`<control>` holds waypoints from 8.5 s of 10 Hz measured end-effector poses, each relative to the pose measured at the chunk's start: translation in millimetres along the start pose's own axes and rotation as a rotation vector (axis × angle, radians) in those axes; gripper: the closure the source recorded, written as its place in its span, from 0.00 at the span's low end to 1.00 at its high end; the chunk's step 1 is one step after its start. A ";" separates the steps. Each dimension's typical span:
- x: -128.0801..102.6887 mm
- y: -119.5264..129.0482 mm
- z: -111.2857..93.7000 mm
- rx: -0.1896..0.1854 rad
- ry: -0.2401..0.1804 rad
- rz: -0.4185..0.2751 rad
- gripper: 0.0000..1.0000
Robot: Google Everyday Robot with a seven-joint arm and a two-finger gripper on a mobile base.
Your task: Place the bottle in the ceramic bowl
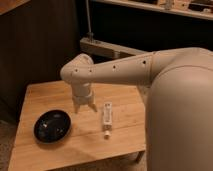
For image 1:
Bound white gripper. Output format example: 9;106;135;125
71;83;97;114

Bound black ceramic bowl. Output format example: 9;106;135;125
33;110;72;143

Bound wooden table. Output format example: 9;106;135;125
8;81;145;171

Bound metal vertical pole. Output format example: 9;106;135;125
85;0;94;42

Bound metal shelf rail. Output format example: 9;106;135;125
80;37;144;59

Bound upper wooden shelf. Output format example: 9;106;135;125
92;0;213;21

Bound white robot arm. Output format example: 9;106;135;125
60;47;213;171

